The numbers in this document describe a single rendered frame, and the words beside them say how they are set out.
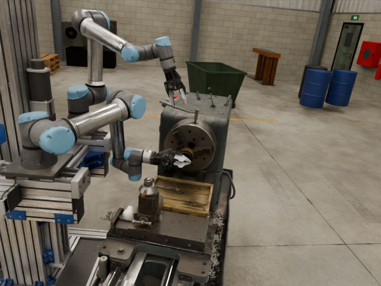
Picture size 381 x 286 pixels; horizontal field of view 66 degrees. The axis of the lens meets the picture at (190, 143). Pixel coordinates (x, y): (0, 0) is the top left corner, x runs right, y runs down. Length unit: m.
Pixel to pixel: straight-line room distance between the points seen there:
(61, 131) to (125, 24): 10.45
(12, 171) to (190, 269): 0.84
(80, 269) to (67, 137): 1.21
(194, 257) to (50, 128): 0.78
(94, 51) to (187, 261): 1.24
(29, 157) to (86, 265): 1.08
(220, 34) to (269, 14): 1.97
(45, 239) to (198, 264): 1.04
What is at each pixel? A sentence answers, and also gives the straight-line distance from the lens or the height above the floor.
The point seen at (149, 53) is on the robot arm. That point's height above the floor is 1.63.
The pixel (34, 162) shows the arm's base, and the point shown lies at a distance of 1.42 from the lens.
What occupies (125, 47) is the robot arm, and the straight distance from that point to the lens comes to 1.50.
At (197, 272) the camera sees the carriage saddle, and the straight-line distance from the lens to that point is 1.26.
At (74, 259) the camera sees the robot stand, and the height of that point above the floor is 0.21.
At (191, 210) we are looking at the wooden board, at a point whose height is 0.90.
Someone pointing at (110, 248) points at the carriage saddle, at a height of 0.91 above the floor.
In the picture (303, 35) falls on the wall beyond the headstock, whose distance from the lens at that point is 12.96.
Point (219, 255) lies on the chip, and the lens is 1.85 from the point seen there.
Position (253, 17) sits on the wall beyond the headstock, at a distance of 12.14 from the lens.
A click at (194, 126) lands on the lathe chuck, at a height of 1.23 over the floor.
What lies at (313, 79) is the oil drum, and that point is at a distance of 7.90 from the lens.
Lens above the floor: 1.82
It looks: 23 degrees down
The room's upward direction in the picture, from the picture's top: 5 degrees clockwise
